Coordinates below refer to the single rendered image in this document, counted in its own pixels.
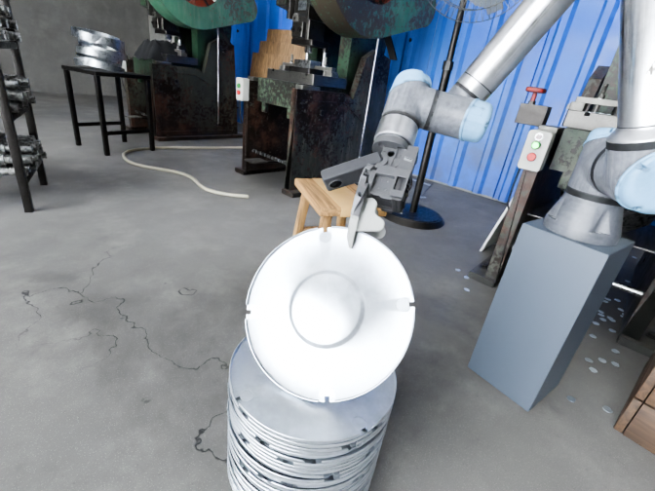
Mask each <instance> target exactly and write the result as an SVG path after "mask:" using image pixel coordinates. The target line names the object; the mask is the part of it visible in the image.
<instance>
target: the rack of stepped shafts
mask: <svg viewBox="0 0 655 491"><path fill-rule="evenodd" d="M0 16H3V17H2V18H0V27H3V28H6V30H0V40H8V41H9V42H7V41H0V49H11V54H12V58H13V63H14V67H15V71H16V75H9V74H3V73H2V69H1V64H0V114H1V118H2V122H3V126H4V130H5V132H0V177H2V175H15V176H16V178H17V182H18V186H19V192H20V196H21V200H22V204H23V208H24V212H33V211H34V206H33V203H32V198H31V194H30V190H29V186H28V182H29V180H30V179H31V177H32V176H33V174H34V173H35V172H36V171H37V173H38V177H39V182H40V185H48V180H47V175H46V171H45V166H44V162H43V158H46V159H47V153H46V151H44V149H43V146H42V143H41V140H39V138H38V133H37V129H36V125H35V120H34V115H33V110H32V106H31V103H35V104H36V99H35V96H32V93H31V88H30V83H29V79H28V78H25V73H24V68H23V64H22V59H21V54H20V49H19V42H21V36H20V33H19V32H16V30H19V28H18V23H17V21H16V20H14V18H13V13H12V8H11V4H10V0H0ZM22 114H24V116H25V120H26V124H27V128H28V133H29V135H20V134H17V132H16V128H15V123H14V120H15V119H17V118H18V117H20V116H21V115H22Z"/></svg>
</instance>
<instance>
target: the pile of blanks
mask: <svg viewBox="0 0 655 491"><path fill-rule="evenodd" d="M238 400H241V398H240V397H237V398H234V395H233V393H232V390H231V387H230V382H229V378H228V402H227V416H228V419H227V420H228V436H227V440H228V445H227V471H228V477H229V481H230V484H231V487H232V490H233V491H368V488H369V486H370V482H371V479H372V476H373V473H374V470H375V467H376V462H377V458H378V455H379V451H380V448H381V444H382V440H383V437H384V435H385V432H386V429H387V424H388V420H389V417H390V414H391V411H392V408H393V404H394V402H393V404H392V407H391V409H390V410H389V412H388V413H387V415H386V416H385V417H384V419H383V420H382V421H381V422H380V423H379V424H378V425H377V426H375V427H374V428H373V429H371V430H370V431H367V430H366V428H363V429H362V431H363V432H364V434H362V435H360V436H358V437H355V438H353V439H350V440H346V441H342V442H337V443H330V444H310V443H302V442H297V441H292V440H289V439H285V438H282V437H280V436H277V435H275V434H272V433H270V432H268V431H266V430H264V429H263V428H261V427H260V426H258V425H257V424H256V423H255V422H254V421H253V420H252V419H251V418H250V417H249V416H248V415H247V414H246V413H245V412H244V411H243V410H242V408H241V407H240V405H239V404H238V402H237V401H238Z"/></svg>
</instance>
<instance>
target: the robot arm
mask: <svg viewBox="0 0 655 491"><path fill-rule="evenodd" d="M574 1H575V0H523V1H522V2H521V3H520V4H519V6H518V7H517V8H516V9H515V11H514V12H513V13H512V14H511V15H510V17H509V18H508V19H507V20H506V22H505V23H504V24H503V25H502V26H501V28H500V29H499V30H498V31H497V33H496V34H495V35H494V36H493V37H492V39H491V40H490V41H489V42H488V43H487V45H486V46H485V47H484V48H483V50H482V51H481V52H480V53H479V55H478V56H477V57H476V58H475V60H474V61H473V62H472V63H471V64H470V66H469V67H468V68H467V69H466V71H465V72H464V73H463V74H462V75H461V77H460V78H459V79H458V80H457V82H456V83H455V84H454V85H453V86H452V88H451V89H450V90H449V91H448V93H447V92H443V91H439V90H437V89H433V88H432V81H431V79H430V77H429V76H428V75H425V74H424V73H423V71H420V70H417V69H408V70H405V71H403V72H401V73H400V74H399V75H398V76H397V77H396V79H395V81H394V84H393V86H392V88H391V90H390V92H389V93H388V98H387V101H386V104H385V107H384V110H383V113H382V116H381V119H380V121H379V124H378V127H377V130H376V133H375V136H374V142H373V144H372V151H373V153H372V154H369V155H366V156H363V157H361V158H358V159H355V160H352V161H349V162H345V163H342V164H339V165H336V166H333V167H330V168H327V169H324V170H322V171H321V176H322V180H323V182H324V184H325V186H326V188H327V190H328V191H332V190H335V189H338V188H341V187H344V186H348V185H351V184H354V183H357V182H359V185H358V188H357V191H356V195H355V198H354V202H353V206H352V210H351V216H350V220H349V225H348V231H347V241H348V246H349V247H350V248H353V245H354V242H355V240H356V236H357V232H364V233H367V234H369V235H371V236H372V237H374V238H375V239H381V238H383V237H384V236H385V233H386V230H385V228H384V226H385V221H384V220H383V219H382V218H381V217H379V216H378V210H377V209H376V208H381V210H382V211H386V212H390V213H392V212H396V213H400V214H403V212H404V208H405V203H406V199H407V197H408V193H409V190H410V189H411V186H412V178H411V177H412V173H413V170H414V167H415V165H416V164H417V160H418V152H419V147H416V146H413V145H414V142H415V138H416V136H417V133H418V130H419V129H421V130H423V131H427V132H434V133H438V134H442V135H445V136H449V137H453V138H457V139H459V140H461V141H470V142H479V141H480V140H481V139H482V138H483V136H484V134H485V132H486V130H487V128H488V125H489V123H490V120H491V116H492V112H493V107H492V105H491V104H490V103H488V102H485V101H486V100H487V99H488V98H489V97H490V96H491V95H492V94H493V92H494V91H495V90H496V89H497V88H498V87H499V86H500V85H501V83H502V82H503V81H504V80H505V79H506V78H507V77H508V76H509V75H510V73H511V72H512V71H513V70H514V69H515V68H516V67H517V66H518V64H519V63H520V62H521V61H522V60H523V59H524V58H525V56H526V55H527V54H528V53H529V52H530V51H531V50H532V49H533V47H534V46H535V45H536V44H537V43H538V42H539V41H540V40H541V38H542V37H543V36H544V35H545V34H546V33H547V32H548V31H549V29H550V28H551V27H552V26H553V25H554V24H555V23H556V22H557V20H558V19H559V18H560V17H561V16H562V15H563V14H564V12H565V11H566V10H567V9H568V8H569V7H570V6H571V5H572V3H573V2H574ZM381 159H382V160H381ZM410 180H411V183H410ZM409 187H410V188H409ZM624 208H627V209H631V210H634V211H637V212H640V213H645V214H655V0H620V36H619V74H618V110H617V128H616V129H615V128H597V129H594V130H592V131H591V132H590V134H589V136H588V138H587V140H586V141H585V142H584V144H583V149H582V152H581V154H580V156H579V159H578V161H577V163H576V166H575V168H574V171H573V173H572V174H571V177H570V179H569V181H568V184H567V186H566V189H565V191H564V193H563V195H562V196H561V197H560V199H559V200H558V201H557V202H556V203H555V204H554V206H553V207H552V208H551V209H550V210H549V211H548V212H547V214H546V216H545V218H544V220H543V225H544V226H545V227H546V228H548V229H549V230H551V231H553V232H555V233H557V234H559V235H562V236H564V237H567V238H569V239H572V240H575V241H578V242H582V243H586V244H590V245H595V246H616V245H617V244H618V242H619V240H620V238H621V235H622V226H623V215H624Z"/></svg>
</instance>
